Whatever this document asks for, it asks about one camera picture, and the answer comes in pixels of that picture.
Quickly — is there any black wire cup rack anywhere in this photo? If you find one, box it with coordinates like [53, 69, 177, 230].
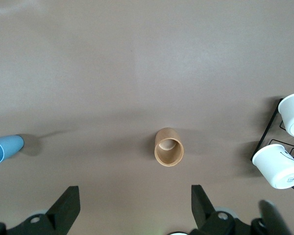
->
[249, 97, 294, 203]

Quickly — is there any brown table cloth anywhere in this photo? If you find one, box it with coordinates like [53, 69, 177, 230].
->
[0, 0, 294, 235]

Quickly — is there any light blue plastic cup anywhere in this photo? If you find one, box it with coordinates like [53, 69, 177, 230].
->
[0, 134, 25, 165]

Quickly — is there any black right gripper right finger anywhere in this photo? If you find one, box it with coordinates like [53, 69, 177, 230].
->
[190, 185, 260, 235]

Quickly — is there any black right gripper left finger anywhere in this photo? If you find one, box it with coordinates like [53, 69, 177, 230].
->
[0, 186, 80, 235]

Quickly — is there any white plastic cup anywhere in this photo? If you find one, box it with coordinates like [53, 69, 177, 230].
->
[252, 143, 294, 190]
[278, 92, 294, 138]

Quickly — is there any bamboo cylinder cup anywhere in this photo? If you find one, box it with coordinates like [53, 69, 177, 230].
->
[154, 127, 184, 167]

